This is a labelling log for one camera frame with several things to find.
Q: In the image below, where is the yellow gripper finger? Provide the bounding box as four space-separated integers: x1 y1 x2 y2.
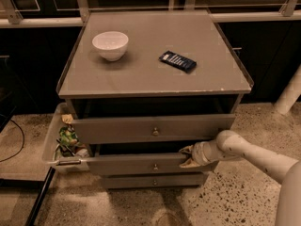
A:
180 158 199 169
180 145 194 154

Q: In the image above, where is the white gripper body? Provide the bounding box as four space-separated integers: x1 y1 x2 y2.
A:
191 142 216 166

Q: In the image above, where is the grey drawer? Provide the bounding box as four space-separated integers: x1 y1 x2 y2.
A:
87 140 217 176
71 114 235 144
101 172 207 189

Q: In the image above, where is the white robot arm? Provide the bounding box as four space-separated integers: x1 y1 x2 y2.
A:
180 130 301 226

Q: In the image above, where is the grey bottom drawer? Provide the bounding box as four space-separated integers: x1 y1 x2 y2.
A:
101 172 207 189

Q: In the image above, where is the grey drawer cabinet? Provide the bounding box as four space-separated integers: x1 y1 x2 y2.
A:
55 10 254 190

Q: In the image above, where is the grey top drawer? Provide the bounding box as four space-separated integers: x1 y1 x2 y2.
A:
71 114 235 144

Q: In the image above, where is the dark blue snack packet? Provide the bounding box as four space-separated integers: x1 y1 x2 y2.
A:
159 51 197 73

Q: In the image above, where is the green snack bag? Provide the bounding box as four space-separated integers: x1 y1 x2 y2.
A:
59 126 78 146

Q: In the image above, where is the white ceramic bowl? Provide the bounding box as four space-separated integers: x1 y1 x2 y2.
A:
92 31 129 61

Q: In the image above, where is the black metal bar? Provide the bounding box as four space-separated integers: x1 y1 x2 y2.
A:
25 167 55 226

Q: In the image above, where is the white pipe post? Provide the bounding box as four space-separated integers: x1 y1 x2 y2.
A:
275 65 301 115

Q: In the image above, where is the black cable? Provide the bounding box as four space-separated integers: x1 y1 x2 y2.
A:
0 118 26 164

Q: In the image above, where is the metal railing frame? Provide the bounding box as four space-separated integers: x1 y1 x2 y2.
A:
0 0 301 27

